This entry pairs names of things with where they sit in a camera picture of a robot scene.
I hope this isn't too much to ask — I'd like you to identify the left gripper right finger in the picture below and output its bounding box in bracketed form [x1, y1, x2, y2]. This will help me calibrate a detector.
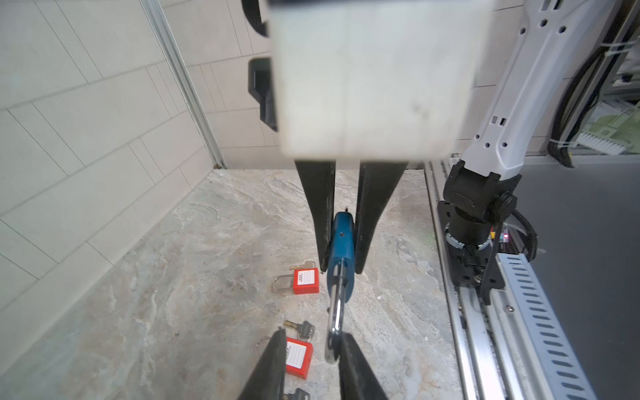
[338, 333, 388, 400]

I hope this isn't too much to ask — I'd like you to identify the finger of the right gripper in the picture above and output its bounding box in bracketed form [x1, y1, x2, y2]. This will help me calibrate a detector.
[294, 160, 336, 273]
[354, 161, 408, 274]

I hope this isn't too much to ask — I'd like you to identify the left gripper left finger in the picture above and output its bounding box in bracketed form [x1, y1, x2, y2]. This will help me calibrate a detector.
[238, 341, 286, 400]

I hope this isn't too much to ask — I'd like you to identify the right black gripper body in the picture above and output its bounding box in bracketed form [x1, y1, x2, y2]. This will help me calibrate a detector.
[248, 58, 278, 132]

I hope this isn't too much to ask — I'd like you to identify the red padlock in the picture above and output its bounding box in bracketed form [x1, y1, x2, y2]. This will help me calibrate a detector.
[254, 332, 313, 380]
[272, 261, 320, 295]

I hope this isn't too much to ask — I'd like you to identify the small blue padlock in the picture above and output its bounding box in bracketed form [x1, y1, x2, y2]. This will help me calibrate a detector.
[325, 210, 355, 363]

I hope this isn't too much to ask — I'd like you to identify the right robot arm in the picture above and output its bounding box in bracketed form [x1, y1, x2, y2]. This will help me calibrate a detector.
[242, 1, 631, 305]

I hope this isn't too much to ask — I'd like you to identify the loose brass key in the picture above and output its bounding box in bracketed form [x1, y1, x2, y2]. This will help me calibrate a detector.
[283, 320, 315, 342]

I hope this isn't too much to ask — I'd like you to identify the green dustpan with brush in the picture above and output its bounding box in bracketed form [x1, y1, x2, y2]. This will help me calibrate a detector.
[576, 107, 639, 156]

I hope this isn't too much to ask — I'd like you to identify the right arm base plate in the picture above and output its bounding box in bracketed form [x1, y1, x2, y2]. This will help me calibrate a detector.
[437, 201, 505, 304]

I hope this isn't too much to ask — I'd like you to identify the aluminium mounting rail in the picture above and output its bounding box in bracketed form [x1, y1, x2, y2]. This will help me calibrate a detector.
[424, 161, 525, 399]

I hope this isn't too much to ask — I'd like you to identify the white slotted cable duct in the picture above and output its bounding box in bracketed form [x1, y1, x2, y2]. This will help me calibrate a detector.
[493, 253, 597, 399]

